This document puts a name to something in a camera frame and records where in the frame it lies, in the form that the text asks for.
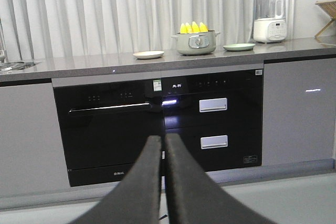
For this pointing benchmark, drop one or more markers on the corn cob with pale patch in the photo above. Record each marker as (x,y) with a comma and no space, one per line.
(188,28)

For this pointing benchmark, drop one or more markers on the white blender appliance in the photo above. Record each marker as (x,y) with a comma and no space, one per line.
(269,21)

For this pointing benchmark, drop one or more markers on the grey left cabinet door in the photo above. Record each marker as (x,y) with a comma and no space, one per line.
(32,155)

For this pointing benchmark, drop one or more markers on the black built-in dishwasher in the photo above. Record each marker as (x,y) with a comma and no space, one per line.
(104,127)

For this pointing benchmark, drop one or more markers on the white round plate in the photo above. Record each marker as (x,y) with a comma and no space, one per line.
(149,54)

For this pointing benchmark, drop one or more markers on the white pleated curtain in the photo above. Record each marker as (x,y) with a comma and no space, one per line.
(35,29)

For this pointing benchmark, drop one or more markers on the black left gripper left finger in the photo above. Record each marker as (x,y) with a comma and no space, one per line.
(135,199)

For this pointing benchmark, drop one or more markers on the green electric cooking pot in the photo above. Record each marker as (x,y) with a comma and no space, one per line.
(196,43)

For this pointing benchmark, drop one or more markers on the tall yellow corn cob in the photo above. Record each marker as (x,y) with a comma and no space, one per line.
(195,27)

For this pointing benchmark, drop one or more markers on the grey cabinet door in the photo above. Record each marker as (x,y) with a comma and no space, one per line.
(32,155)
(298,111)

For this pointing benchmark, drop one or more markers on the green round plate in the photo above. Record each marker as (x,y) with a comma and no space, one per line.
(239,47)

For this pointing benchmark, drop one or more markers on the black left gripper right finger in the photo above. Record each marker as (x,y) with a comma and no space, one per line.
(193,197)

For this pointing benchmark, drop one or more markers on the steel sink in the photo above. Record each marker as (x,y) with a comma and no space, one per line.
(18,65)

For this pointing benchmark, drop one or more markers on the black drawer sterilizer cabinet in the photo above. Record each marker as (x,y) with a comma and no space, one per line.
(218,117)

